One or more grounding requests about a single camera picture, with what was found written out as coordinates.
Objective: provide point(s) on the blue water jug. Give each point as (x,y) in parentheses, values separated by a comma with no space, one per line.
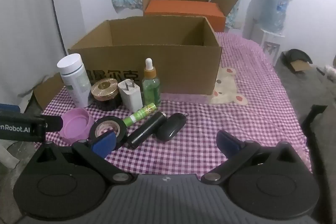
(273,11)

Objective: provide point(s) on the purple checkered tablecloth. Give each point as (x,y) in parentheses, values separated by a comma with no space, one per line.
(236,121)

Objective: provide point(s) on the green lip balm tube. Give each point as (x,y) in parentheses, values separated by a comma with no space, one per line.
(139,115)

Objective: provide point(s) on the black tape roll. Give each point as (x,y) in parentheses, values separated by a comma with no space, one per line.
(121,127)

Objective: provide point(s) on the black cylinder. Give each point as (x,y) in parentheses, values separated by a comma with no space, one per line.
(144,130)

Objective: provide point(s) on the orange cardboard box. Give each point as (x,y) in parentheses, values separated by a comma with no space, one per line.
(183,8)

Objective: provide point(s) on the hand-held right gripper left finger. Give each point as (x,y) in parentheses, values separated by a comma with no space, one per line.
(105,142)

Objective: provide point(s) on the black dustpan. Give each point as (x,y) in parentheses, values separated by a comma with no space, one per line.
(296,54)

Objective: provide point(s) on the green dropper bottle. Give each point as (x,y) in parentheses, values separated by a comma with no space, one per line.
(151,87)

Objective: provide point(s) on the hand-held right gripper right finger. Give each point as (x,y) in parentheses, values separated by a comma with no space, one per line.
(227,144)

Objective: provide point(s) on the pink plastic bowl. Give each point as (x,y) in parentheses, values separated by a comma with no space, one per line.
(76,121)

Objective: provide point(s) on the white bottle with green label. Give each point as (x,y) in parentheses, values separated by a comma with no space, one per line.
(73,77)

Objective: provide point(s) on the white plug charger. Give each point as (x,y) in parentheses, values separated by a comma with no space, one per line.
(130,98)

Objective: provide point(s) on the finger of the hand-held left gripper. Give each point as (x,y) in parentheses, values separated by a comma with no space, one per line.
(53,123)

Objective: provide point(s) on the white water dispenser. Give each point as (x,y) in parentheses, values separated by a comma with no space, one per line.
(252,24)

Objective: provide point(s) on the black oval device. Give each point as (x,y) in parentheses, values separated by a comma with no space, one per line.
(168,129)

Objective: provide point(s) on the black jar with gold lid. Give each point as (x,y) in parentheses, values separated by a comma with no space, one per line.
(105,87)

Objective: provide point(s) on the large brown cardboard box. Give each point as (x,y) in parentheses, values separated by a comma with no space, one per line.
(183,69)

